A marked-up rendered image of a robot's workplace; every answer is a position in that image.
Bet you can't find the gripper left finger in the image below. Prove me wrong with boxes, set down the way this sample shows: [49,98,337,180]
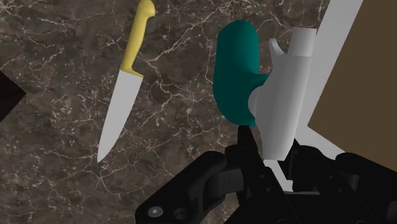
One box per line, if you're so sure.
[135,125,265,224]

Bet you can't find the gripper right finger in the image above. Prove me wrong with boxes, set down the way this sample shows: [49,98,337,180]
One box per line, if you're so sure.
[286,139,397,224]

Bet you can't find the teal and white spray bottle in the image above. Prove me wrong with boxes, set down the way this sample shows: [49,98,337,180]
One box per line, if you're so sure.
[212,19,317,162]

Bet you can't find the yellow-handled kitchen knife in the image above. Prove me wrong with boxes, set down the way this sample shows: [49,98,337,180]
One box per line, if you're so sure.
[97,0,157,164]

